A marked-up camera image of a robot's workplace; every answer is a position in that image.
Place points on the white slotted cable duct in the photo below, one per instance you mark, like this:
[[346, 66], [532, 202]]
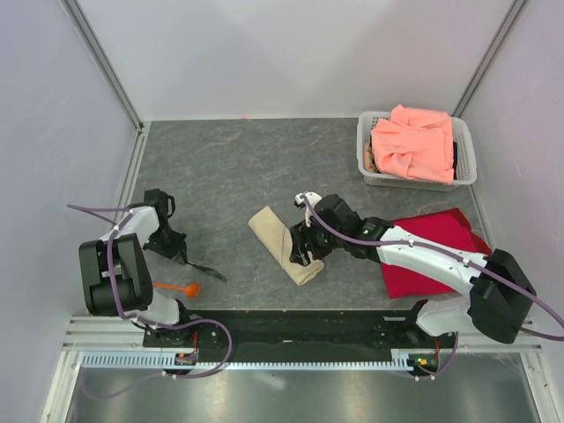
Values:
[[170, 361]]

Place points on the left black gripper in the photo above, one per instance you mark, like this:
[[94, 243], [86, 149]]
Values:
[[178, 251]]

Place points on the orange plastic spoon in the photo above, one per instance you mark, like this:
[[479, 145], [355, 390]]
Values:
[[191, 290]]

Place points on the dark cloth in basket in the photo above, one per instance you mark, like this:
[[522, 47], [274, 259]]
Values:
[[455, 158]]

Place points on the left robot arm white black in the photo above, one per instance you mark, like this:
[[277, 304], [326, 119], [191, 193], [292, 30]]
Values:
[[115, 276]]

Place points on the black knife clear handle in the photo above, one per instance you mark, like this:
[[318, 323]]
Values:
[[208, 271]]

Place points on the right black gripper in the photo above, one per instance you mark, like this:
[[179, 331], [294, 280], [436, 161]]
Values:
[[300, 234]]

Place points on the salmon pink cloth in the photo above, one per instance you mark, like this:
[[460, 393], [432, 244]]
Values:
[[415, 144]]

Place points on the red cloth napkin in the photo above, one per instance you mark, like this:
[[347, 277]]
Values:
[[428, 255]]

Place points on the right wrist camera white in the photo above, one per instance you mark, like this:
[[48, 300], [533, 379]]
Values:
[[307, 201]]

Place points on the patterned cloth in basket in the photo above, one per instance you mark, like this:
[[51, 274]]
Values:
[[369, 158]]

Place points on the beige cloth napkin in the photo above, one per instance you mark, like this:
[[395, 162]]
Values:
[[275, 236]]

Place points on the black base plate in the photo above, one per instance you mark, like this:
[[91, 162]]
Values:
[[298, 335]]

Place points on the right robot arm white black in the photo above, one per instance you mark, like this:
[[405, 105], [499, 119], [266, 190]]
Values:
[[494, 297]]

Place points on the white plastic basket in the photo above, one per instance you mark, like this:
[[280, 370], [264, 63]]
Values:
[[466, 169]]

